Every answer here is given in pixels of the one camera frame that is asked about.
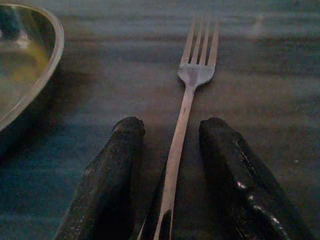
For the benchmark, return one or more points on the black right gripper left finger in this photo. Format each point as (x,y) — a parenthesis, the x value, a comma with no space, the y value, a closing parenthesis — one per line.
(107,180)

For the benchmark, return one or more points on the steel fork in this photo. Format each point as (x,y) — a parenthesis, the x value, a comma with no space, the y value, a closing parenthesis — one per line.
(186,100)

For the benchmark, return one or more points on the round steel plate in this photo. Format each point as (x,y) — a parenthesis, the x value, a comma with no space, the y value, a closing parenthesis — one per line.
(25,62)

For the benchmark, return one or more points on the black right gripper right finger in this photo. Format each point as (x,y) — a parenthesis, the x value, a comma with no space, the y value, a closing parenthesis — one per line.
(240,180)

